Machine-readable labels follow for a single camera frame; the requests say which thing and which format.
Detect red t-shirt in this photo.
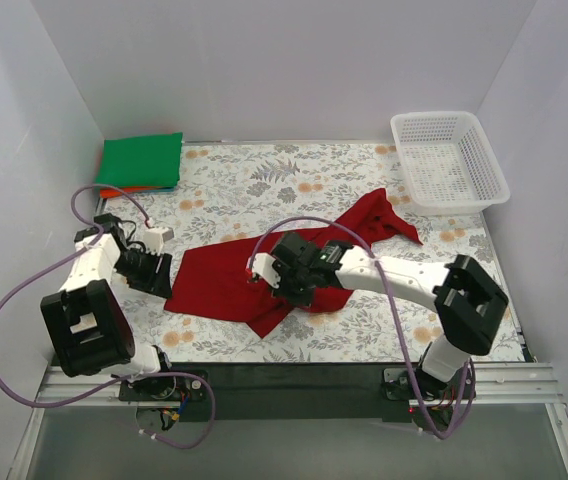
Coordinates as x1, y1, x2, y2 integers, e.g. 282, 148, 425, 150
164, 188, 421, 338

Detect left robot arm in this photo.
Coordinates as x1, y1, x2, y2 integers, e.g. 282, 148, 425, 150
40, 213, 174, 378

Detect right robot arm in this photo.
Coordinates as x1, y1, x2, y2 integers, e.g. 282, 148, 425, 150
250, 233, 509, 396

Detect teal folded t-shirt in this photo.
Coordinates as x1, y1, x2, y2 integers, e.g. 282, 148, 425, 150
143, 187, 175, 193

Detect orange folded t-shirt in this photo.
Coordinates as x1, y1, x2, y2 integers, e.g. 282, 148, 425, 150
99, 187, 154, 199

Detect green folded t-shirt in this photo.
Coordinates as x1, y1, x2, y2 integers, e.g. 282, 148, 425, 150
95, 132, 183, 188

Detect floral patterned table mat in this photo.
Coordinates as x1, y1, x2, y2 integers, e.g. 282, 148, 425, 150
103, 144, 502, 362

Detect white plastic basket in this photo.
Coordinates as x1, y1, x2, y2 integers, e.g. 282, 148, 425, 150
390, 111, 510, 216

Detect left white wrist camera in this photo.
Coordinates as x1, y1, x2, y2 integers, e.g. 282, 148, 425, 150
142, 227, 174, 255

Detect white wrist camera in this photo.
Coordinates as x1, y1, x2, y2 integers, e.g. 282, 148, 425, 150
142, 227, 174, 255
247, 253, 281, 289

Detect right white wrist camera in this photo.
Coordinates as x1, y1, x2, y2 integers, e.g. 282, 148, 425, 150
247, 253, 281, 289

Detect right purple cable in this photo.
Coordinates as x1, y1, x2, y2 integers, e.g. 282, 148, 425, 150
250, 216, 477, 441

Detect purple cable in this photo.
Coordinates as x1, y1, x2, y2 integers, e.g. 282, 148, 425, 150
250, 216, 477, 441
0, 185, 216, 450

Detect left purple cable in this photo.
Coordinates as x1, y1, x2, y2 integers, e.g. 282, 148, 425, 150
0, 185, 216, 450

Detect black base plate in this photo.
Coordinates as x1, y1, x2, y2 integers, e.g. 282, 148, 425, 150
117, 362, 477, 424

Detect aluminium rail frame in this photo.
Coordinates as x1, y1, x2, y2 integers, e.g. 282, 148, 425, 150
10, 362, 568, 479

